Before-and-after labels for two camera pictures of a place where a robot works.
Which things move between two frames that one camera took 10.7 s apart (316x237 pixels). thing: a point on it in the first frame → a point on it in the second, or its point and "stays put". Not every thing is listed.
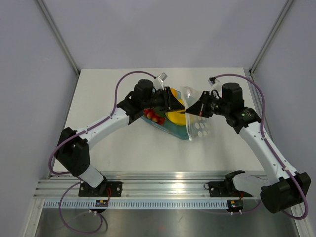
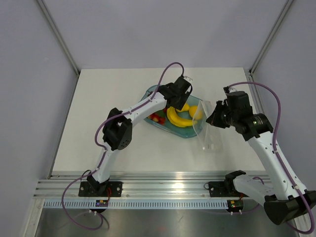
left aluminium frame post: x=59 y=35 stays put
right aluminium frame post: x=281 y=16 stays put
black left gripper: x=170 y=102 → x=179 y=105
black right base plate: x=224 y=189 stays put
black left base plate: x=105 y=189 stays put
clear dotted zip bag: x=197 y=126 → x=210 y=135
